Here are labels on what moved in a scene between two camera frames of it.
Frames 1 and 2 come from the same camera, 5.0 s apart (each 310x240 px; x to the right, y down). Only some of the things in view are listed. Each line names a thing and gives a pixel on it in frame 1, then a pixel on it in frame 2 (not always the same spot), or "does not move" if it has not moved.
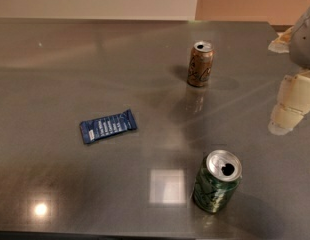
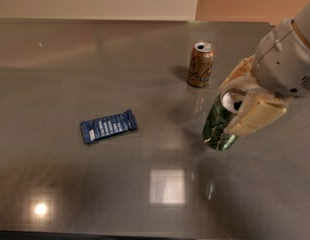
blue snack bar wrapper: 91,130 does not move
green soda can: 217,181 → 215,133
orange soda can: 200,63 does not move
